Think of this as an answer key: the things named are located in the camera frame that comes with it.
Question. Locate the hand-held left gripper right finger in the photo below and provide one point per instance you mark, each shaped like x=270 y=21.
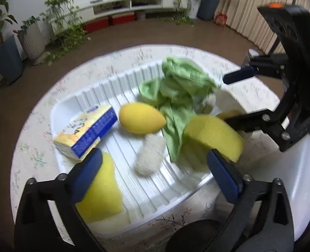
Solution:
x=223 y=176

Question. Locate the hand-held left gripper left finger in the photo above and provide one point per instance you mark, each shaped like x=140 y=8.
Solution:
x=86 y=173

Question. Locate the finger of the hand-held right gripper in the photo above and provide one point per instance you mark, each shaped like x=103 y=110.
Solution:
x=238 y=74
x=257 y=123

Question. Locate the yellow rectangular sponge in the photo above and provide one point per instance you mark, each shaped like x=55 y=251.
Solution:
x=102 y=189
x=212 y=134

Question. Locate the yellow gourd-shaped makeup sponge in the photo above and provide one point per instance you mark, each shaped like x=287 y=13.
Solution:
x=227 y=115

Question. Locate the blue and yellow tissue packet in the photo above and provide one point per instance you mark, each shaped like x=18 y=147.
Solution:
x=89 y=131

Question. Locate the green cloth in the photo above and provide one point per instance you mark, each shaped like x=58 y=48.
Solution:
x=181 y=84

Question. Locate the white ribbed plastic tray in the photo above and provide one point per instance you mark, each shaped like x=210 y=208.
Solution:
x=144 y=186

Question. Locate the white knitted cloth roll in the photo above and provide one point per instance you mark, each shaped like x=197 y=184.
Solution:
x=149 y=155

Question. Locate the yellow egg-shaped makeup sponge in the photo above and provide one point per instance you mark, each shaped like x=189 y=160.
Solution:
x=139 y=119

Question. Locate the white trash bin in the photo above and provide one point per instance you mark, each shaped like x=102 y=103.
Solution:
x=252 y=53

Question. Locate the red gift box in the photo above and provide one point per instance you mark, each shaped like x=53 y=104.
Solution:
x=220 y=19

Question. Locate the beige curtain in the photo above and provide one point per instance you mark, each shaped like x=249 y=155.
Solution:
x=249 y=10

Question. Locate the floral tablecloth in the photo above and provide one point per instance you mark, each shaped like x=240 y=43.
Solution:
x=34 y=141

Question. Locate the black cylindrical container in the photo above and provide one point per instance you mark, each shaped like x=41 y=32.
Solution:
x=196 y=237

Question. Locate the white translucent plastic container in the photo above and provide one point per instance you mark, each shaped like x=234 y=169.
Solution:
x=299 y=189

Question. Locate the red storage box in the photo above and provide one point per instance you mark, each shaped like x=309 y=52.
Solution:
x=96 y=25
x=123 y=19

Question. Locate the tall plant in blue pot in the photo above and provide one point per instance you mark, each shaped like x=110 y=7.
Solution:
x=6 y=57

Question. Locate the plant in white ribbed pot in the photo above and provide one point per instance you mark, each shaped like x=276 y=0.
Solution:
x=33 y=40

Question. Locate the trailing vine plant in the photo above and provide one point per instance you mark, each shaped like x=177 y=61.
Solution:
x=65 y=31

